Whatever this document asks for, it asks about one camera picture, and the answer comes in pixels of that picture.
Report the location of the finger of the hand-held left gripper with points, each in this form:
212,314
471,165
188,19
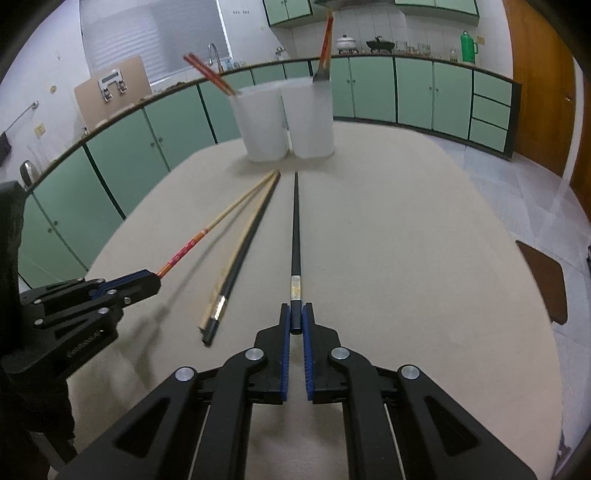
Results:
134,295
129,278

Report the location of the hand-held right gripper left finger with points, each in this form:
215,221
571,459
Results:
285,360

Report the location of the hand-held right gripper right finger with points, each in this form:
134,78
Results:
307,360

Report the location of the red-ended bamboo chopstick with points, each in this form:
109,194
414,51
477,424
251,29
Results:
327,39
200,237
212,71
207,75

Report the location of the black chopstick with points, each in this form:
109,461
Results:
255,232
295,240

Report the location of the plain bamboo chopstick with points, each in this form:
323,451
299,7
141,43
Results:
248,230

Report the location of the white double utensil holder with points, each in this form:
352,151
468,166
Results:
311,120

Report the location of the green lower kitchen cabinets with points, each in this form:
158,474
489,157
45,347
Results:
138,143

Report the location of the steel electric kettle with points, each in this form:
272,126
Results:
28,173

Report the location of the dark hanging towel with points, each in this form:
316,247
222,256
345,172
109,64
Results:
4,146

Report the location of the cardboard board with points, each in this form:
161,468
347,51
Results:
134,81

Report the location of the chrome faucet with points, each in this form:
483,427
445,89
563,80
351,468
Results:
213,50

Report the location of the white window blind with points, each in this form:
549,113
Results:
157,32

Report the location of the brown stool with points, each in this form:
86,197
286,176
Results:
547,281

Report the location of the white cooking pot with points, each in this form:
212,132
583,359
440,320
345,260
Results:
346,44

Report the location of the black wok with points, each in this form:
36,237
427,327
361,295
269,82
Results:
381,45

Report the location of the green thermos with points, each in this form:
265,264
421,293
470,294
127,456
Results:
468,48

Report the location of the wall socket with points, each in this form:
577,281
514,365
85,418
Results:
41,129

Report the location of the metal towel rail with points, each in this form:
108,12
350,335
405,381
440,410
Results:
23,115

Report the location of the white wall-mount device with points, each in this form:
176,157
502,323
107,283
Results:
111,78

